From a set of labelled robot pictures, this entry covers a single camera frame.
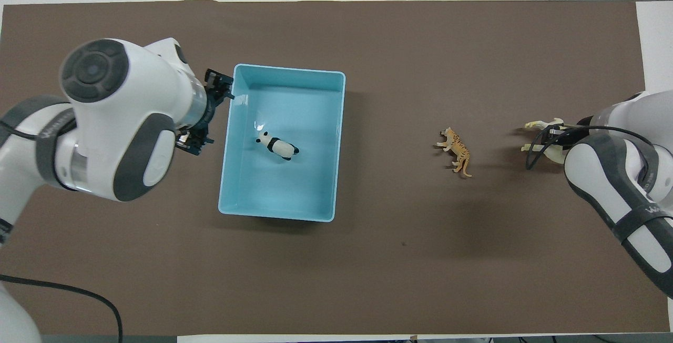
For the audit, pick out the brown table mat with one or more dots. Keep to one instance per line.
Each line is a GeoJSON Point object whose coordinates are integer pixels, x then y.
{"type": "Point", "coordinates": [394, 280]}

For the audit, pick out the light blue plastic storage box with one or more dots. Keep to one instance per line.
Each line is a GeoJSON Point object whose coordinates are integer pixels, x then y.
{"type": "Point", "coordinates": [294, 185]}

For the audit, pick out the cream white horse toy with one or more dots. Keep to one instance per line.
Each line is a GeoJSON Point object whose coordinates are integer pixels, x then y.
{"type": "Point", "coordinates": [541, 123]}

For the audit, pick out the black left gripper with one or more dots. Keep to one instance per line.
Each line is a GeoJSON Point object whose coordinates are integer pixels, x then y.
{"type": "Point", "coordinates": [210, 109]}

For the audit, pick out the black and white panda toy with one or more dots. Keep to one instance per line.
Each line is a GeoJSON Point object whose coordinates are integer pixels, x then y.
{"type": "Point", "coordinates": [278, 147]}

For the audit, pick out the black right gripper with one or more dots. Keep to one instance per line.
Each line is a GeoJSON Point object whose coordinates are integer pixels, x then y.
{"type": "Point", "coordinates": [578, 131]}

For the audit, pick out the orange striped tiger toy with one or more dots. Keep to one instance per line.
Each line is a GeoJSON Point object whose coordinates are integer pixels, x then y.
{"type": "Point", "coordinates": [460, 151]}

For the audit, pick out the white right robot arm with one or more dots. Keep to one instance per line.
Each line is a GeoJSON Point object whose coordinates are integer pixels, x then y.
{"type": "Point", "coordinates": [615, 185]}

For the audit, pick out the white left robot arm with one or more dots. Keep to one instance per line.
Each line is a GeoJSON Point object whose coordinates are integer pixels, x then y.
{"type": "Point", "coordinates": [115, 117]}

